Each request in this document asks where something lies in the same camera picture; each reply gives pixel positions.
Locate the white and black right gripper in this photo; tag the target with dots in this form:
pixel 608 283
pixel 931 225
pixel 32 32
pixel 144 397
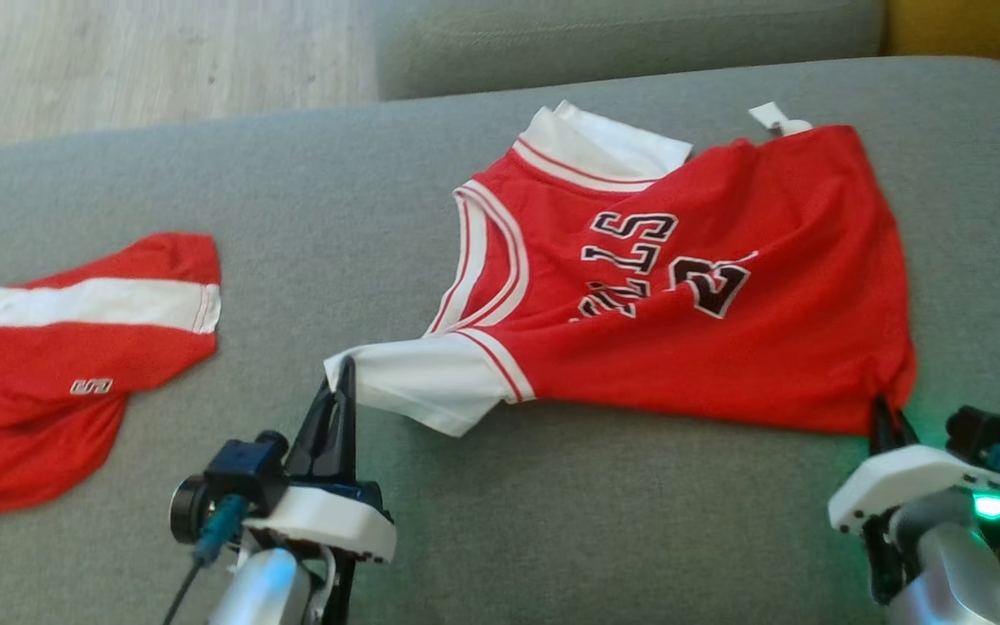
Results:
pixel 899 477

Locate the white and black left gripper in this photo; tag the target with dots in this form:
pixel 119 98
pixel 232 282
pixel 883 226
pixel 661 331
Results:
pixel 335 521

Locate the red basketball jersey white sleeves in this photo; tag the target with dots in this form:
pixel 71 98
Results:
pixel 708 347

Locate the red shorts with white stripe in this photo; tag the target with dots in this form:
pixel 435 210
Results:
pixel 40 365

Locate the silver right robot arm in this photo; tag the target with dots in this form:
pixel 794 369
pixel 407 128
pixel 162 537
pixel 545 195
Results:
pixel 951 573

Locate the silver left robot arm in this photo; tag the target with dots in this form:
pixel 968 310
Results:
pixel 266 590

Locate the large grey sofa seat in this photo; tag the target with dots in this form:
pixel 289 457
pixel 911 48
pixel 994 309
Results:
pixel 552 521

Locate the large yellow sofa backrest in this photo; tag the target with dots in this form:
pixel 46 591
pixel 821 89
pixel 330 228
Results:
pixel 977 30

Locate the grey sofa seat cushion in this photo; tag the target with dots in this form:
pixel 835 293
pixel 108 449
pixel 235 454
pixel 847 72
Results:
pixel 621 43

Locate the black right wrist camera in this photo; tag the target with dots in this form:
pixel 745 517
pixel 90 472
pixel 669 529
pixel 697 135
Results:
pixel 982 430

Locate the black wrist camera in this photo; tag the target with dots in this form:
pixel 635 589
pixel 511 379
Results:
pixel 244 473
pixel 982 430

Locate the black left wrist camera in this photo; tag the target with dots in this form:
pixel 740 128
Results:
pixel 244 473

